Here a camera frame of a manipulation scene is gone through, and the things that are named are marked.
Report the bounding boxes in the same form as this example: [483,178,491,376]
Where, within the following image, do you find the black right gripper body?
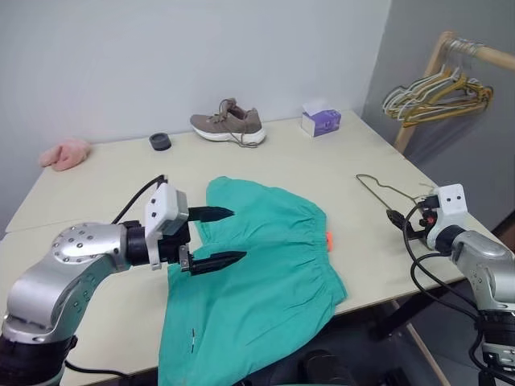
[417,195,443,243]

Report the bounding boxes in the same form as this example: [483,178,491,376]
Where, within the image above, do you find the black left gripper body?
[158,225,192,267]

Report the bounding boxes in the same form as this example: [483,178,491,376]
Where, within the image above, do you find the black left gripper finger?
[187,205,237,223]
[179,246,248,277]

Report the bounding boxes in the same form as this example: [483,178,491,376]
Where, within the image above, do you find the grey wire hanger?
[355,173,440,215]

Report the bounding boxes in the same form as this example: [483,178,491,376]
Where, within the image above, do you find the green shorts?
[157,175,349,386]

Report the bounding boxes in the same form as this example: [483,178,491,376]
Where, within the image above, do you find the black round container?
[148,131,172,154]

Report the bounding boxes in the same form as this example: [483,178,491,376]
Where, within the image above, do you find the brown sneaker with white sole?
[189,96,268,149]

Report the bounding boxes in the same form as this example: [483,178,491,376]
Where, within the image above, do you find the bunch of hangers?
[396,74,494,124]

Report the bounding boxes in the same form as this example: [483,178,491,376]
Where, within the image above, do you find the purple and white tissue box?
[300,101,343,139]

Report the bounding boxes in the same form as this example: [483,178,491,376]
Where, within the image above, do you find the pink cloth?
[38,138,93,173]

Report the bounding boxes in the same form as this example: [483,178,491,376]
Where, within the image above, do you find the dark rounded shape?
[296,348,356,386]

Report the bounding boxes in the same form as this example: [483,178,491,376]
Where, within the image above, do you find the wooden clothes rack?
[393,31,515,154]

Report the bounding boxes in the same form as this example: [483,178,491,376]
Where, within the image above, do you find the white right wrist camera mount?
[426,183,470,242]

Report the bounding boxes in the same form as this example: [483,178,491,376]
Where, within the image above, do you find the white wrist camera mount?
[426,183,470,242]
[143,183,190,271]

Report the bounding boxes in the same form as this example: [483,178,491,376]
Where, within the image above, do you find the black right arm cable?
[402,199,515,386]

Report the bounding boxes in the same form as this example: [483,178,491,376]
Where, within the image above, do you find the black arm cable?
[111,174,168,224]
[402,199,515,386]

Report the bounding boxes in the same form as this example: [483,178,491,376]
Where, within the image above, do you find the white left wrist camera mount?
[143,183,190,271]

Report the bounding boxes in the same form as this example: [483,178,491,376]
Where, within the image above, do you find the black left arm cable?
[111,174,168,224]

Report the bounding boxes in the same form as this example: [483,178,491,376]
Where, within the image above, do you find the black table frame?
[367,280,484,343]

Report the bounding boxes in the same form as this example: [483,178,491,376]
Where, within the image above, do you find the yellow wire hanger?
[402,78,496,129]

